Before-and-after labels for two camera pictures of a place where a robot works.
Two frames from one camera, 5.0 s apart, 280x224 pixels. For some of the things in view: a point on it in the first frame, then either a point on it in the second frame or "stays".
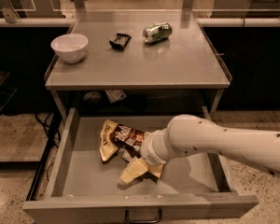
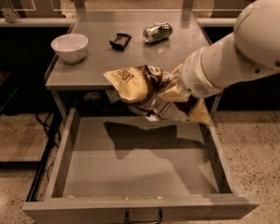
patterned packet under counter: x=115 y=95 stays
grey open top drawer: x=83 y=189 stays
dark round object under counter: x=92 y=97 stays
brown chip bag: x=119 y=139 → x=138 y=85
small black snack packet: x=120 y=41 stays
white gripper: x=150 y=152 → x=192 y=75
